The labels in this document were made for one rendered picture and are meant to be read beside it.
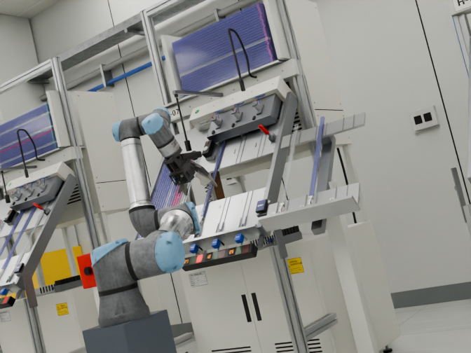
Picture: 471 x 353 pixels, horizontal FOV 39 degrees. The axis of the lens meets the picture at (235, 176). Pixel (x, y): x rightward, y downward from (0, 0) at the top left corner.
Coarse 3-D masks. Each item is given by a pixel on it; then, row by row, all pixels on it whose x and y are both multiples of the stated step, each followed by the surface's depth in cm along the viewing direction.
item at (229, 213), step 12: (252, 192) 255; (264, 192) 250; (216, 204) 264; (228, 204) 259; (240, 204) 255; (252, 204) 250; (216, 216) 259; (228, 216) 254; (240, 216) 250; (252, 216) 246; (204, 228) 259; (216, 228) 254; (228, 228) 250
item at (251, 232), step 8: (256, 224) 239; (224, 232) 246; (232, 232) 244; (240, 232) 243; (248, 232) 242; (256, 232) 241; (184, 240) 258; (192, 240) 255; (200, 240) 253; (208, 240) 252; (224, 240) 250; (232, 240) 249; (184, 248) 260; (200, 248) 259; (208, 248) 256
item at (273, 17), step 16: (176, 0) 317; (272, 0) 284; (272, 16) 280; (272, 32) 280; (176, 64) 316; (272, 64) 283; (176, 80) 313; (192, 96) 308; (176, 112) 318; (256, 240) 288; (272, 240) 284; (288, 240) 279; (320, 320) 250; (336, 320) 258
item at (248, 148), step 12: (192, 132) 311; (204, 132) 304; (252, 132) 281; (276, 132) 270; (180, 144) 310; (192, 144) 304; (204, 144) 298; (228, 144) 286; (240, 144) 280; (252, 144) 275; (264, 144) 270; (216, 156) 286; (228, 156) 280; (240, 156) 275; (252, 156) 270; (264, 156) 266
